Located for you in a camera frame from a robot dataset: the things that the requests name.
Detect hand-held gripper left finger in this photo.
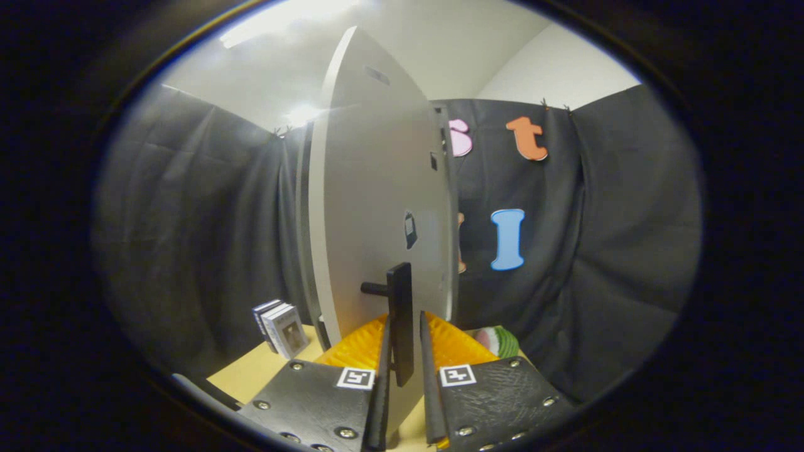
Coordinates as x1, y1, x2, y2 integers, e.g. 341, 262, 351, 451
237, 313, 391, 452

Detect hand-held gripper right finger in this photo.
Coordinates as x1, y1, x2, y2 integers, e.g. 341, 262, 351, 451
420, 311, 575, 451

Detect black door handle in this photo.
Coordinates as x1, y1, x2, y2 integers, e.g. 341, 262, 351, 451
361, 262, 415, 387

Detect white shoe cabinet door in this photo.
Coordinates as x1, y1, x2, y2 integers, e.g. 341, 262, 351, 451
295, 25, 459, 440

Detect green and white round object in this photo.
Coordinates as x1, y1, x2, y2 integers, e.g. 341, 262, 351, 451
472, 325, 521, 360

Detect white small box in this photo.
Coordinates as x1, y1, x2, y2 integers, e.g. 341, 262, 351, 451
263, 303, 310, 360

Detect black backdrop cloth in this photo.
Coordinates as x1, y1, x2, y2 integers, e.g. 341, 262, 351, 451
94, 82, 703, 402

